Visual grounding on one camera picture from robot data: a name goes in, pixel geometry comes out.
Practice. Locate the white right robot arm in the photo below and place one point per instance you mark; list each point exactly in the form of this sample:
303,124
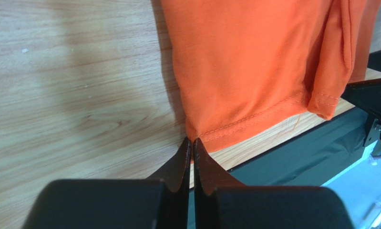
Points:
366,95

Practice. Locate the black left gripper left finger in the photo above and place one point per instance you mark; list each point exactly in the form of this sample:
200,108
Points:
159,201

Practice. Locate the orange t shirt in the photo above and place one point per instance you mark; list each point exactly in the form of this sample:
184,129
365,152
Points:
243,66

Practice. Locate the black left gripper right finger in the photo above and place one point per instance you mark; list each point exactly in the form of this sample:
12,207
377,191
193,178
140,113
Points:
223,202

